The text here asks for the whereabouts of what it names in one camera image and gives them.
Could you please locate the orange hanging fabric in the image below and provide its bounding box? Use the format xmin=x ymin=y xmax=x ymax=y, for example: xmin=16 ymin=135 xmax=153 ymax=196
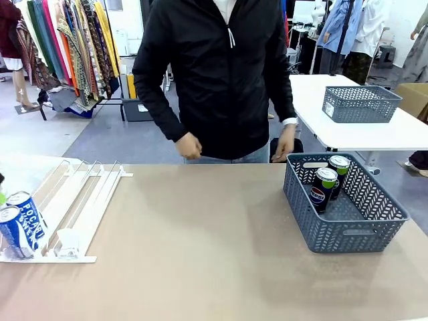
xmin=60 ymin=31 xmax=80 ymax=98

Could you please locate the grey plastic woven basket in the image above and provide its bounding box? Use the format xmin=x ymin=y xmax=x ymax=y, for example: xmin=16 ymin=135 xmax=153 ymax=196
xmin=283 ymin=152 xmax=411 ymax=254

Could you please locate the mannequin in maroon top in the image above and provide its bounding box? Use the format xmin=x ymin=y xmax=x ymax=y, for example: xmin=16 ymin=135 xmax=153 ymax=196
xmin=0 ymin=0 xmax=39 ymax=110

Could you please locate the blue Pocari Sweat can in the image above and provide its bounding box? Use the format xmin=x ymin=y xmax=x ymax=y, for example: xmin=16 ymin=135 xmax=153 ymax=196
xmin=0 ymin=205 xmax=36 ymax=260
xmin=5 ymin=191 xmax=47 ymax=241

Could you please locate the white box appliance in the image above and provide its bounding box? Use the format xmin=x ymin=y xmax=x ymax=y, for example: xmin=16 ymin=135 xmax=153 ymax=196
xmin=111 ymin=28 xmax=130 ymax=57

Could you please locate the cream hanging fabric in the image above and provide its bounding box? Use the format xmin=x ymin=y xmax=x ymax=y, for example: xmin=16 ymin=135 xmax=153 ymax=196
xmin=18 ymin=0 xmax=47 ymax=66

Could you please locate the mannequin in white shirt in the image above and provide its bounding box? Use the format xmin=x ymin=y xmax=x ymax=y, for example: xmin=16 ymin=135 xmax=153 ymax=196
xmin=344 ymin=0 xmax=393 ymax=86

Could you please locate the person in black jacket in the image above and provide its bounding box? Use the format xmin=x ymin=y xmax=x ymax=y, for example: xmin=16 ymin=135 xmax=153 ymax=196
xmin=132 ymin=0 xmax=298 ymax=165

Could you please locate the grey storage bin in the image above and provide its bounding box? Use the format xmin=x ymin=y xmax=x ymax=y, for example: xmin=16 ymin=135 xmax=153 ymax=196
xmin=120 ymin=96 xmax=156 ymax=122

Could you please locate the olive patterned hanging fabric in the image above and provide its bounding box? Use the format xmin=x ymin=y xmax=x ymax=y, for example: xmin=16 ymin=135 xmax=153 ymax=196
xmin=55 ymin=6 xmax=93 ymax=104

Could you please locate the green hanging fabric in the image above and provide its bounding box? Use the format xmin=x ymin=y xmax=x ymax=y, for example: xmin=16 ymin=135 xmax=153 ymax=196
xmin=27 ymin=0 xmax=65 ymax=81

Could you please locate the person's left forearm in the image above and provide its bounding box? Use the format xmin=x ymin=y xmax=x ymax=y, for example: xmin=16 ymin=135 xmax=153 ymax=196
xmin=267 ymin=66 xmax=299 ymax=128

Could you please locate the black stand pole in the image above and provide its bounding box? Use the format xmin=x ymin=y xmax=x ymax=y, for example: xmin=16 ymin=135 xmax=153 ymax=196
xmin=329 ymin=0 xmax=356 ymax=78

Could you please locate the black round stool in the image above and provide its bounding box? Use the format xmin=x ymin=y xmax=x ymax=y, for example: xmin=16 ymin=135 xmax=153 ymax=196
xmin=269 ymin=136 xmax=304 ymax=164

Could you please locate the person's right hand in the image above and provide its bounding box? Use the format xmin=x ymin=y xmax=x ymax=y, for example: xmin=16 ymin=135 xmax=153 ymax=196
xmin=175 ymin=132 xmax=203 ymax=161

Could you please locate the pile of folded cloths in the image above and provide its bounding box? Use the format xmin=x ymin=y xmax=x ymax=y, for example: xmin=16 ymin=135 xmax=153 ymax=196
xmin=37 ymin=86 xmax=100 ymax=118

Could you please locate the person's left hand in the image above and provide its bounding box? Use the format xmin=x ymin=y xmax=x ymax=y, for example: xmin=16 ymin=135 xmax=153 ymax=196
xmin=271 ymin=126 xmax=297 ymax=164

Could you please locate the yellow hanging fabric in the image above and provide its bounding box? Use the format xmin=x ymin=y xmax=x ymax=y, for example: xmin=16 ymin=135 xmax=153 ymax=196
xmin=93 ymin=1 xmax=120 ymax=78

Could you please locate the grey step stool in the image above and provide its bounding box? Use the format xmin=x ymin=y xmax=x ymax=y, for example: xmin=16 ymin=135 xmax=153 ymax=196
xmin=377 ymin=45 xmax=397 ymax=70

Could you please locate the black metal clothes rack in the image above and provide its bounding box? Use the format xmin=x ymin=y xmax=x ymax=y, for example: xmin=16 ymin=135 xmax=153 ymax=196
xmin=38 ymin=0 xmax=126 ymax=122

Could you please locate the white side table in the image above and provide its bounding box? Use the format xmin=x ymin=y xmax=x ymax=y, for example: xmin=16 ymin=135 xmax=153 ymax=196
xmin=289 ymin=74 xmax=428 ymax=177

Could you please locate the pink hanging fabric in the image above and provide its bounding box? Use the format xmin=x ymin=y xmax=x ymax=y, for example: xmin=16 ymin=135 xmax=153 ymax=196
xmin=41 ymin=0 xmax=74 ymax=86

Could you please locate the grey fabric roll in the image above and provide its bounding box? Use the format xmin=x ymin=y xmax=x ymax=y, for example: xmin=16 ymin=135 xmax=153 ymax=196
xmin=119 ymin=63 xmax=130 ymax=100

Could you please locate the white can dispenser rack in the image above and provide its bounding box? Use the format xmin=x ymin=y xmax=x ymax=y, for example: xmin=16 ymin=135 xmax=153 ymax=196
xmin=0 ymin=159 xmax=134 ymax=264

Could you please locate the dark brown patterned hanging fabric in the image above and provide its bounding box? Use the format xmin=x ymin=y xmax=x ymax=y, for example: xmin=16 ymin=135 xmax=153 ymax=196
xmin=72 ymin=0 xmax=113 ymax=100

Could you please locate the mannequin in blue shirt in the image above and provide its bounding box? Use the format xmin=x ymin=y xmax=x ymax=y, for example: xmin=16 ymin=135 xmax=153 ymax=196
xmin=316 ymin=0 xmax=356 ymax=76

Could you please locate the brown cardboard box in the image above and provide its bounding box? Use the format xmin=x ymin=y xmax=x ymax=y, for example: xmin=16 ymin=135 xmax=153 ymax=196
xmin=394 ymin=82 xmax=428 ymax=123

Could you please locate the grey basket with white label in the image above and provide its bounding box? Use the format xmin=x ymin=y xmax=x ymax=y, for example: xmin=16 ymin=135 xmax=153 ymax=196
xmin=322 ymin=86 xmax=403 ymax=124

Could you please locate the person's right forearm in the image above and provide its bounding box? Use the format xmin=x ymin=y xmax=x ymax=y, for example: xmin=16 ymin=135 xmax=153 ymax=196
xmin=132 ymin=66 xmax=189 ymax=143

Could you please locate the yellow fabric roll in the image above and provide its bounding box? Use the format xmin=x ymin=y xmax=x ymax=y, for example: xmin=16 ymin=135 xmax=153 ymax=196
xmin=126 ymin=74 xmax=137 ymax=100

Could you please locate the brown paisley garment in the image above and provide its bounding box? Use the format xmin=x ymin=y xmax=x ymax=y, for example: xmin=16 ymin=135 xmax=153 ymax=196
xmin=16 ymin=19 xmax=63 ymax=92

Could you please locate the bystander leg with shoe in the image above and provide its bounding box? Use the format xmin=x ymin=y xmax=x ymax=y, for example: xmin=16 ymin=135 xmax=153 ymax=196
xmin=397 ymin=150 xmax=428 ymax=178

